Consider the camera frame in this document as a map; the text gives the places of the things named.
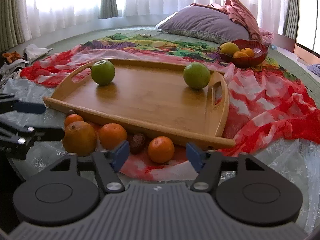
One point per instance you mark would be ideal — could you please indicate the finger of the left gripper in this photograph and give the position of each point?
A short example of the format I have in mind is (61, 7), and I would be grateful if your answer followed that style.
(8, 103)
(41, 133)

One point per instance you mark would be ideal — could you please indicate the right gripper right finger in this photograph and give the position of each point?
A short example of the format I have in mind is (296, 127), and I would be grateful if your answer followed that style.
(208, 167)

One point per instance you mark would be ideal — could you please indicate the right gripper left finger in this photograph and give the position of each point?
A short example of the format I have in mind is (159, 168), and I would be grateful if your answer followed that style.
(106, 166)

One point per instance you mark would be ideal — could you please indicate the small tangerine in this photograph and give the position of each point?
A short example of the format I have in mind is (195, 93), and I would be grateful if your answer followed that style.
(72, 118)

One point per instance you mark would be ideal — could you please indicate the brown date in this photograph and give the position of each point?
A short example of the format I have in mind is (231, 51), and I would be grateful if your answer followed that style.
(137, 143)

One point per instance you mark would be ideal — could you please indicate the large brownish orange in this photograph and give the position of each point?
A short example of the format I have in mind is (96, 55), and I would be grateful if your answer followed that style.
(80, 138)

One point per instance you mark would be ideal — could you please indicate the large green apple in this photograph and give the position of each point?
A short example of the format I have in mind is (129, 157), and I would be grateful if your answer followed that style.
(103, 72)

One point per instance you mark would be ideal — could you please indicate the small green apple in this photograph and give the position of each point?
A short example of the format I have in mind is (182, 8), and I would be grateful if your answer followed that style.
(196, 75)

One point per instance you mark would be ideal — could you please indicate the bamboo serving tray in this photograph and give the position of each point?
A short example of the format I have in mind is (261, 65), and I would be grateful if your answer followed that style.
(151, 98)

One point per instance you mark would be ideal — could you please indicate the red white scarf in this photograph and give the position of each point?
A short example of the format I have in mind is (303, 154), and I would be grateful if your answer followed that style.
(261, 110)

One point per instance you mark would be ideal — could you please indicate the front orange in bowl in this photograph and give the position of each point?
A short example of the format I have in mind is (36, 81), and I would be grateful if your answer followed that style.
(240, 54)

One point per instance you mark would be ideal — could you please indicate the orange in bowl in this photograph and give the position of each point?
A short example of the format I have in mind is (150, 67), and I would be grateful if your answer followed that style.
(240, 54)
(249, 51)

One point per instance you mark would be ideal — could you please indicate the yellow pear in bowl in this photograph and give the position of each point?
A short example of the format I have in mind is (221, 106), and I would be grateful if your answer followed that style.
(229, 48)

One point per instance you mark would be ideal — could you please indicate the back orange in bowl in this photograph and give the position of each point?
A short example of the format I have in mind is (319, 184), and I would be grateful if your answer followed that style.
(249, 51)

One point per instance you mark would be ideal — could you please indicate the red glass fruit bowl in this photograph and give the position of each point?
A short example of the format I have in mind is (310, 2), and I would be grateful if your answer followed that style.
(259, 49)

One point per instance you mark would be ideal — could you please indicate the colourful floral scarf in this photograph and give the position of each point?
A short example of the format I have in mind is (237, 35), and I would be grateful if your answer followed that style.
(151, 48)

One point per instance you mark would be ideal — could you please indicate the green curtain left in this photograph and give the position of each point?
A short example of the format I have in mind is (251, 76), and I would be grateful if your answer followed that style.
(108, 9)

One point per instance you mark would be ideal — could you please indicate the green curtain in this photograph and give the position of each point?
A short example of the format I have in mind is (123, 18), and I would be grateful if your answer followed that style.
(292, 19)
(108, 9)

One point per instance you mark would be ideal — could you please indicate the purple pillow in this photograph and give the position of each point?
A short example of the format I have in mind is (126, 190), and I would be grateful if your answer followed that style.
(204, 24)

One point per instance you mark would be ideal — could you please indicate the lavender cloth on floor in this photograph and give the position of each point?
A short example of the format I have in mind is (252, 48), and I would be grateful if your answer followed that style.
(315, 69)

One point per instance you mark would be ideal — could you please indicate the pink crumpled blanket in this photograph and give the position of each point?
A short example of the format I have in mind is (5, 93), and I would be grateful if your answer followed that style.
(239, 14)

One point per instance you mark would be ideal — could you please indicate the green curtain right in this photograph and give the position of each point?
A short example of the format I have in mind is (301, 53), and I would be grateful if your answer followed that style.
(292, 19)

